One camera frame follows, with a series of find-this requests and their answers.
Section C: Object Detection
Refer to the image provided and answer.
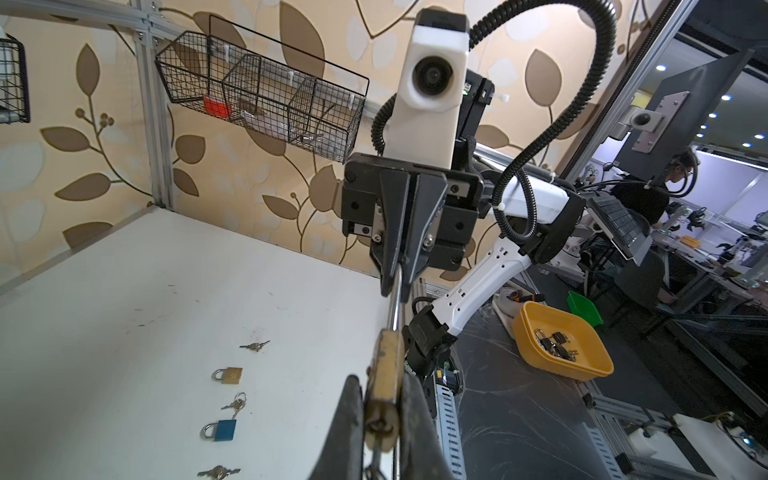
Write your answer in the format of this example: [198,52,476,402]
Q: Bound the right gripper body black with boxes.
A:
[340,153,484,271]

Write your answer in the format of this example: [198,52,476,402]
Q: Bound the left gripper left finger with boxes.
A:
[309,375,365,480]

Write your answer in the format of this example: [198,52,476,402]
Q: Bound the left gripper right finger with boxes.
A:
[399,373,453,480]

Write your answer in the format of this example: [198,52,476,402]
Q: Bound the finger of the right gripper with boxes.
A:
[402,173,448,285]
[370,169,410,297]

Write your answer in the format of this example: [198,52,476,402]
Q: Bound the long-shackle brass padlock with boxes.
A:
[363,265,405,479]

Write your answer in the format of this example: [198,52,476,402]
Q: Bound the blue padlock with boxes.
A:
[197,465,241,480]
[200,392,247,442]

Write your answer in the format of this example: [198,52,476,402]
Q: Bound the brass padlock with keys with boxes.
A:
[211,367,243,385]

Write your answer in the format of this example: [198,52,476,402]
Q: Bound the brass padlock keys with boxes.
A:
[240,340,270,352]

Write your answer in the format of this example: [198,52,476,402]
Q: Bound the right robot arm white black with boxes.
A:
[341,1,616,401]

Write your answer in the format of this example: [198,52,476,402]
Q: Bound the green plastic bin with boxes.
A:
[566,291,604,328]

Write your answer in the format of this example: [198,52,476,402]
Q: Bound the yellow plastic bin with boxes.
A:
[511,301,614,382]

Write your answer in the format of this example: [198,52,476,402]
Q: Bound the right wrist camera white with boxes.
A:
[383,8,469,169]

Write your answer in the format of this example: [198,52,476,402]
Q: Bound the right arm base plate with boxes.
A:
[422,357,465,420]

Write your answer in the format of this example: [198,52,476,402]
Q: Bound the side wire basket black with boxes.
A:
[155,12,370,162]

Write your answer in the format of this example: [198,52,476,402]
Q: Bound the back wire basket black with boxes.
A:
[0,30,31,124]

